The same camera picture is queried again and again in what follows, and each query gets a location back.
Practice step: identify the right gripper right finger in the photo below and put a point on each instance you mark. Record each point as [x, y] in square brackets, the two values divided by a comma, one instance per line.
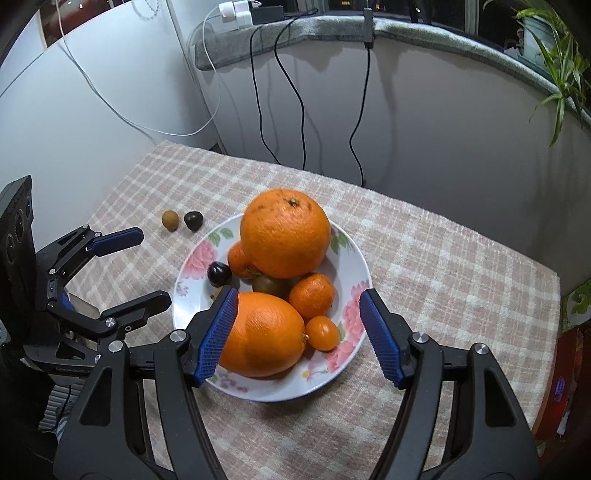
[488, 437]

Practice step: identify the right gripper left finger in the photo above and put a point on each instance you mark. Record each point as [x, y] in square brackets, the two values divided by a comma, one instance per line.
[106, 434]

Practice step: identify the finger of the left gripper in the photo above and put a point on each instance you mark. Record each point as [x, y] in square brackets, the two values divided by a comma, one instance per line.
[134, 314]
[104, 245]

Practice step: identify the dark plum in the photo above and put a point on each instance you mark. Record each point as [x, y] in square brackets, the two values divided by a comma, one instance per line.
[193, 220]
[219, 274]

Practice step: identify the large orange with stem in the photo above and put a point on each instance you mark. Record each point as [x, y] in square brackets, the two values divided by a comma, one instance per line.
[285, 233]

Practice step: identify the small mandarin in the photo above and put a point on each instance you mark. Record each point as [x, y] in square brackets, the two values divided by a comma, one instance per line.
[322, 333]
[312, 295]

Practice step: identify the brown kiwi on cloth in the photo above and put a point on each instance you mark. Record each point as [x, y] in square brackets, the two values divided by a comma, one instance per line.
[170, 220]

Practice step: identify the mandarin in plate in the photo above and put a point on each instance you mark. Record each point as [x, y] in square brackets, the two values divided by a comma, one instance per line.
[239, 262]

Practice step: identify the large orange in plate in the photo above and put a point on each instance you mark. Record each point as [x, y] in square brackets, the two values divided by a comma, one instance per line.
[267, 338]

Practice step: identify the kiwi in plate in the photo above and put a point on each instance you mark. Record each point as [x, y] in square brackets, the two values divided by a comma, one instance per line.
[272, 286]

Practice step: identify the white floral plate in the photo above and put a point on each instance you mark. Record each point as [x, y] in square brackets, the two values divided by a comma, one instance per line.
[346, 268]

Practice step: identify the white power adapter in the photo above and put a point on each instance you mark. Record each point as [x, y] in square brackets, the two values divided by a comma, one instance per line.
[236, 12]

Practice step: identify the potted spider plant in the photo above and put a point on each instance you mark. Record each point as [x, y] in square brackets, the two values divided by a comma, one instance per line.
[549, 38]

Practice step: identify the black camera box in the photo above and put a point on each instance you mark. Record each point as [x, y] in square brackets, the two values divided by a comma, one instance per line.
[18, 258]

